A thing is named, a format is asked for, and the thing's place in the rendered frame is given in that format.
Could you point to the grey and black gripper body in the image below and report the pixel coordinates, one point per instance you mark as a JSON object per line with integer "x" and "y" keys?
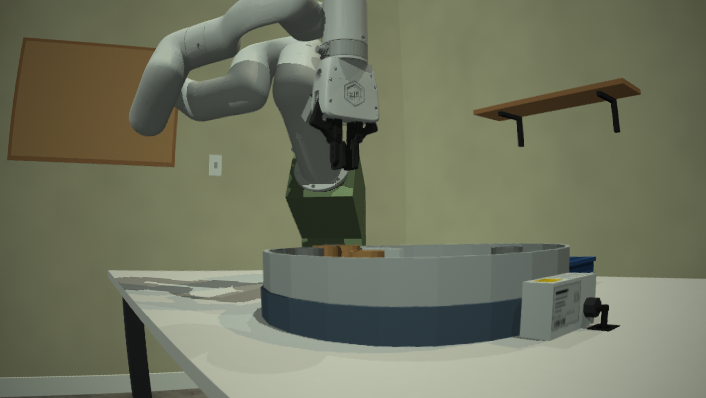
{"x": 347, "y": 89}

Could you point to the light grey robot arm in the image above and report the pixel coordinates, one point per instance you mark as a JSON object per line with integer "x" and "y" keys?
{"x": 343, "y": 27}

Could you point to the bronze bushing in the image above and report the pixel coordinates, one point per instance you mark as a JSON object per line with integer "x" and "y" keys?
{"x": 343, "y": 250}
{"x": 329, "y": 250}
{"x": 367, "y": 253}

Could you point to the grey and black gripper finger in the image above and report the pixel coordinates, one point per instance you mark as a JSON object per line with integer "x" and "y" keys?
{"x": 334, "y": 134}
{"x": 355, "y": 135}

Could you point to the blue plastic crate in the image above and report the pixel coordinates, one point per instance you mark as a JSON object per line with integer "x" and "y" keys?
{"x": 578, "y": 265}

